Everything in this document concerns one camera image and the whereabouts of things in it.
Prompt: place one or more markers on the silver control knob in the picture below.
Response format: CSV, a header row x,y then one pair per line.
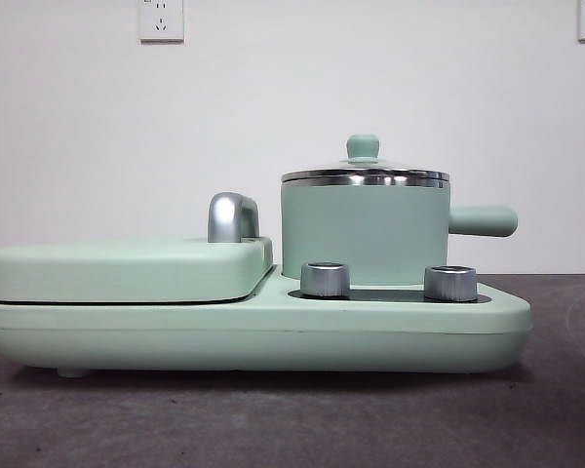
x,y
449,284
324,280

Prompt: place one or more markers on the glass lid with green knob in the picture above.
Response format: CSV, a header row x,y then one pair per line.
x,y
363,146

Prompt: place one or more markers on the mint green steamer pot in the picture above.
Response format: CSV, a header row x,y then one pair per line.
x,y
365,234

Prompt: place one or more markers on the mint green breakfast machine base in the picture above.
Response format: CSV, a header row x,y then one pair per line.
x,y
224,336

